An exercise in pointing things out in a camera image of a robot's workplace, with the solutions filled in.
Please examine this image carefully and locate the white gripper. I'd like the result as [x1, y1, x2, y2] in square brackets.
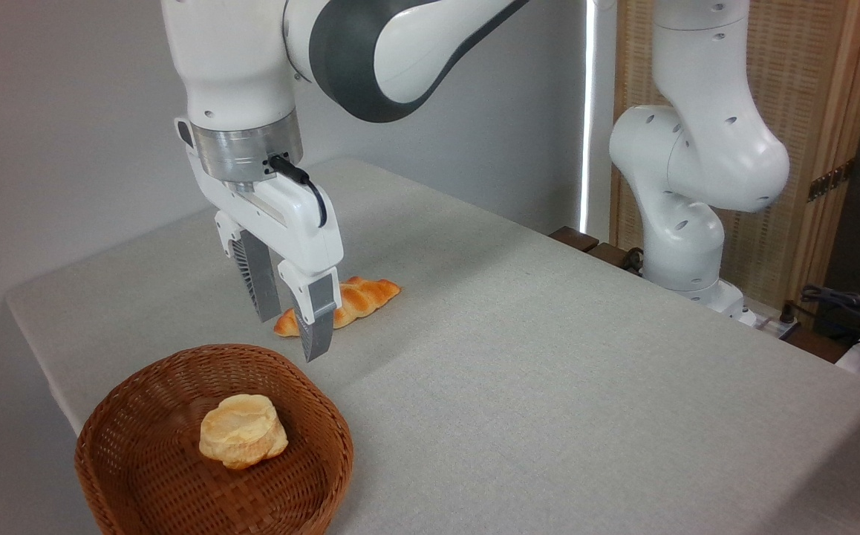
[194, 169, 344, 363]

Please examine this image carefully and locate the long twisted golden bread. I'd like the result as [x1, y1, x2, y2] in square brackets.
[274, 276, 402, 338]

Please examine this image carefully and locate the round pale bread roll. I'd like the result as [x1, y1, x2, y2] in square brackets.
[199, 394, 289, 470]

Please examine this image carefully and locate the brown woven wicker basket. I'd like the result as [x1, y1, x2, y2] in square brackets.
[74, 343, 355, 535]

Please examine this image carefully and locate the grey tablecloth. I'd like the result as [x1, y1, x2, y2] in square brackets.
[5, 158, 860, 535]

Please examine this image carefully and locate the dark brown wooden block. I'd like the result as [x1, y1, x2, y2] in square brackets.
[586, 241, 643, 274]
[548, 226, 600, 253]

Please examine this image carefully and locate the wooden folding screen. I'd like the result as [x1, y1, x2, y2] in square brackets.
[611, 0, 860, 328]

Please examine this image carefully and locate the dark metal screen hinge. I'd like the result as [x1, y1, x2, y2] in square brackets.
[807, 159, 855, 203]

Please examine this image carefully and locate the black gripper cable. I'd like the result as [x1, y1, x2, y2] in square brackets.
[268, 154, 328, 229]

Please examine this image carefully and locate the bundle of black cables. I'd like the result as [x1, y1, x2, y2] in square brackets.
[800, 285, 860, 344]

